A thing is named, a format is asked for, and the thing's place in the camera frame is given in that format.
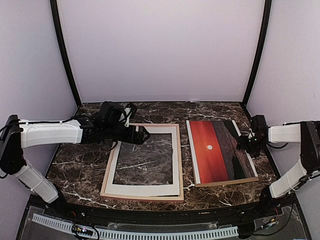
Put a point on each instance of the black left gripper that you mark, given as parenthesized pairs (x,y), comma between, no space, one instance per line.
(130,138)

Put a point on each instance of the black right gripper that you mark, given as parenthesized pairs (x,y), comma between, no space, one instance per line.
(242,144)

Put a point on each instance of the light wooden picture frame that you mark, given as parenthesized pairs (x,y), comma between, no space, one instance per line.
(178,160)

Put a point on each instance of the red sunset photo print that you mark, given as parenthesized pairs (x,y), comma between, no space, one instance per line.
(214,154)

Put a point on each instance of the white photo mat board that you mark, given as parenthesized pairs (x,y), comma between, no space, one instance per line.
(115,175)

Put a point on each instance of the clear acrylic sheet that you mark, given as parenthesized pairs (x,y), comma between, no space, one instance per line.
(148,164)

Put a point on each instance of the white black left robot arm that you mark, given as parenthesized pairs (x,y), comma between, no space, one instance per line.
(22,139)

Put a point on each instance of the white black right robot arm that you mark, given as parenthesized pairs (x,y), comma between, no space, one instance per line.
(305,135)

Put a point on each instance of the brown cardboard backing board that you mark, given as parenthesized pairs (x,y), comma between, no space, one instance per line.
(229,182)

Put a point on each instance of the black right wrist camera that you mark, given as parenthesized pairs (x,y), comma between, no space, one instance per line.
(258,123)

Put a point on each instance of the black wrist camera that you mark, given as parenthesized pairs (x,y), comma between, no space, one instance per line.
(258,123)
(112,114)

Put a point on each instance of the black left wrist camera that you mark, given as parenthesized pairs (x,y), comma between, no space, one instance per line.
(112,114)

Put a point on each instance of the black table edge rail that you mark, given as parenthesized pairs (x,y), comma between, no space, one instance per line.
(280,223)

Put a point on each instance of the grey slotted cable duct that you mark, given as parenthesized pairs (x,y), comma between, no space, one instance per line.
(126,232)

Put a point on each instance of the black corner post right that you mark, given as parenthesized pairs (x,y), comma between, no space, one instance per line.
(258,53)

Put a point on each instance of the black corner post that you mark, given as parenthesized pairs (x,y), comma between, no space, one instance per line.
(63,51)
(258,53)

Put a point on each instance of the black corner post left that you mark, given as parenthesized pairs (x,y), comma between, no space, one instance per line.
(63,51)

